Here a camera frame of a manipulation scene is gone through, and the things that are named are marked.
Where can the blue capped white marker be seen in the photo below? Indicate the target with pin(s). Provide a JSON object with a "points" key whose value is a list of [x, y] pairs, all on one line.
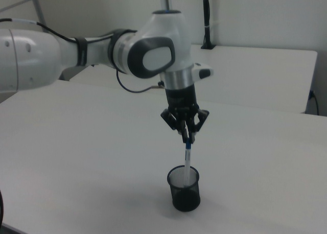
{"points": [[187, 162]]}

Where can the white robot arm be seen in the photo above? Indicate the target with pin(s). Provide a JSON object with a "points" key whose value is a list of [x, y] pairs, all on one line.
{"points": [[163, 29]]}

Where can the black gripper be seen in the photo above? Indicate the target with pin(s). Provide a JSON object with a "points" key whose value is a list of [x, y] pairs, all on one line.
{"points": [[181, 98]]}

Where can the black stand pole white band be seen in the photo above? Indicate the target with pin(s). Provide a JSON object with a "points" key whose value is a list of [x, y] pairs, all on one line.
{"points": [[206, 14]]}

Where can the white side table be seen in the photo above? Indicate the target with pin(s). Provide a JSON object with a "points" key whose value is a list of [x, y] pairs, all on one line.
{"points": [[255, 78]]}

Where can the black mesh pen cup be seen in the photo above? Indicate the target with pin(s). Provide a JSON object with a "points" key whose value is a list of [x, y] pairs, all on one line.
{"points": [[186, 200]]}

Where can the slanted grey partition post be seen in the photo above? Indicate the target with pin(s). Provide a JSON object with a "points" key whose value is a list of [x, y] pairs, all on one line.
{"points": [[38, 6]]}

